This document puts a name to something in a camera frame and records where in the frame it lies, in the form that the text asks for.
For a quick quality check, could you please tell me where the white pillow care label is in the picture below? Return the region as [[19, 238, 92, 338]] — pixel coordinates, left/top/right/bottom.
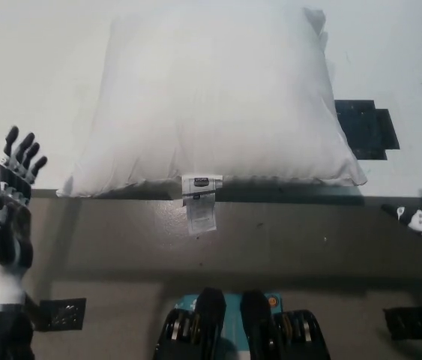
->
[[181, 173, 223, 236]]

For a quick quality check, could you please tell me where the white square pillow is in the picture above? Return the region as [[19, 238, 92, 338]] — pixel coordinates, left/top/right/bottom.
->
[[55, 5, 368, 199]]

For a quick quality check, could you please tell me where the black floor tape square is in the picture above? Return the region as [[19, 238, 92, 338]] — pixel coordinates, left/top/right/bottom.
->
[[32, 298, 87, 333], [382, 305, 422, 341]]

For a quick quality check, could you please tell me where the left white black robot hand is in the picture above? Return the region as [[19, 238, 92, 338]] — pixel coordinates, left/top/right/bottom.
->
[[0, 125, 49, 308]]

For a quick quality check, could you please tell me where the black tape patch on table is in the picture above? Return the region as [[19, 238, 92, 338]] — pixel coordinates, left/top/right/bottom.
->
[[334, 99, 400, 161]]

